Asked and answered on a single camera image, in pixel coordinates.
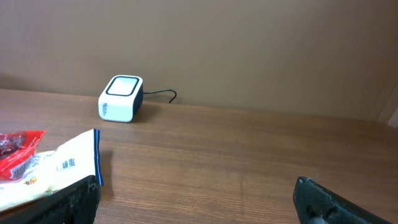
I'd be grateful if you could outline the white cream snack bag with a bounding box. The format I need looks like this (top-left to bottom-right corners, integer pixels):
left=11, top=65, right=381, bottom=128
left=1, top=129, right=104, bottom=212

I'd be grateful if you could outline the white barcode scanner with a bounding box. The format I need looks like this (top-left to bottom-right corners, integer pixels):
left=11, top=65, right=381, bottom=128
left=98, top=75, right=144, bottom=123

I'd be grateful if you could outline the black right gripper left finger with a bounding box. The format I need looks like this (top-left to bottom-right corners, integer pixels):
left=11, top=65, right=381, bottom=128
left=1, top=175, right=101, bottom=224

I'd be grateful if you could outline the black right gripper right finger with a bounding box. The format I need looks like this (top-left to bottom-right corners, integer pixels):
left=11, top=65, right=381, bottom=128
left=293, top=176, right=389, bottom=224

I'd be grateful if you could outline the black scanner cable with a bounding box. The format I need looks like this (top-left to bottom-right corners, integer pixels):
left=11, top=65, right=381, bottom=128
left=142, top=88, right=178, bottom=105

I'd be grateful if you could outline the red candy bag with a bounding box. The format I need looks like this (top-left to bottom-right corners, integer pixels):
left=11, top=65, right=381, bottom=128
left=1, top=130, right=45, bottom=181

